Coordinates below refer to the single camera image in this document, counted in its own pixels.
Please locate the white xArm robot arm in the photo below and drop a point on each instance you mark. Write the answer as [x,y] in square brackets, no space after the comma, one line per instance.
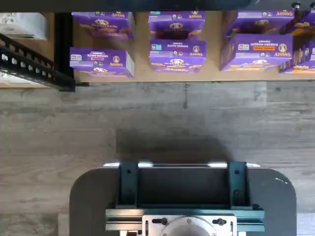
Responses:
[189,228]

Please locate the purple Annie's bunny grahams box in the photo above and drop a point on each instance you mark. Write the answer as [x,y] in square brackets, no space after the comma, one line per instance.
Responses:
[176,24]
[98,61]
[103,24]
[177,56]

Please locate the purple Annie's hidden veggies box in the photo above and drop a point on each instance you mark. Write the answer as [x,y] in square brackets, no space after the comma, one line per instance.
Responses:
[256,22]
[256,54]

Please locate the purple Annie's macaroni box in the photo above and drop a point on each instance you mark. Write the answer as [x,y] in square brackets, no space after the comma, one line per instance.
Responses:
[305,24]
[302,59]

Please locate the silver metal bar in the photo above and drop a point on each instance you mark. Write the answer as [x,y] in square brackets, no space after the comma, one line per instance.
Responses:
[145,164]

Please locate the silver mounting plate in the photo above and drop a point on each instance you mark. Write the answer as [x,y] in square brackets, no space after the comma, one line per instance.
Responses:
[152,228]

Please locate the white carton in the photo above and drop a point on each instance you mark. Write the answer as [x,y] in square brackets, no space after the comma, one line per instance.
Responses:
[22,24]

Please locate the teal aluminium base frame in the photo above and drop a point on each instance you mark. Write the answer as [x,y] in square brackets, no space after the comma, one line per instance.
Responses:
[128,186]

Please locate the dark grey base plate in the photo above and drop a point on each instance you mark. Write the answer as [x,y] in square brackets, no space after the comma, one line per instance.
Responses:
[93,201]

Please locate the black metal shelf frame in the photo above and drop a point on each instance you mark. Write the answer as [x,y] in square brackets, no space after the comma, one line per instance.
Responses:
[64,49]

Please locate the black perforated shelf frame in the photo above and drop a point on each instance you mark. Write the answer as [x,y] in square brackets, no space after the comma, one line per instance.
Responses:
[32,66]

